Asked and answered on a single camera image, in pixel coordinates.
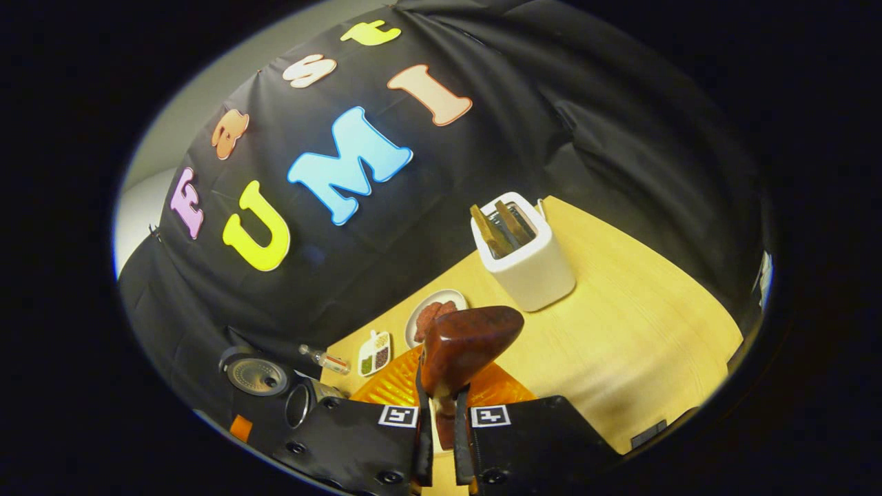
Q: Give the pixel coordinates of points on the small clear glass bottle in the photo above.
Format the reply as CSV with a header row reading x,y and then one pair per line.
x,y
327,359

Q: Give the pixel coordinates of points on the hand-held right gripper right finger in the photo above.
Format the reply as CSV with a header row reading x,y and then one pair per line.
x,y
463,448

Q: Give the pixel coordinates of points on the brown wooden spoon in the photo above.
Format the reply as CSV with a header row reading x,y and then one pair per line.
x,y
468,341

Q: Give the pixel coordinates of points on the white divided bean dish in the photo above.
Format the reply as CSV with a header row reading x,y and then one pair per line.
x,y
375,353

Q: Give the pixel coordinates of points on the black silver rice cooker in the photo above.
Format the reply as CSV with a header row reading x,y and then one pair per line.
x,y
258,375

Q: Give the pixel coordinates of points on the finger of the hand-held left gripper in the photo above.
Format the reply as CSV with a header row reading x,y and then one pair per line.
x,y
241,428

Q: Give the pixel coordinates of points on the brown toast slice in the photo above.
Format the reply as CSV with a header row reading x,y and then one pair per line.
x,y
513,222
490,233

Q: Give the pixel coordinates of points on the red meat piece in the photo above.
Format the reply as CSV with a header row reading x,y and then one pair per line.
x,y
426,320
448,308

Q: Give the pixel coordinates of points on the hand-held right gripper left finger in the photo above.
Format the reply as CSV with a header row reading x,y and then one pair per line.
x,y
422,448

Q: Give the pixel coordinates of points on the white toaster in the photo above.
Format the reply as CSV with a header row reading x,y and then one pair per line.
x,y
534,279

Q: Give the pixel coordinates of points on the white striped cloth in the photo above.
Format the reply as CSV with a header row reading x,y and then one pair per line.
x,y
763,275

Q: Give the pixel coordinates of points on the round white plate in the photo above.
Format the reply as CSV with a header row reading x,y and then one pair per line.
x,y
413,331

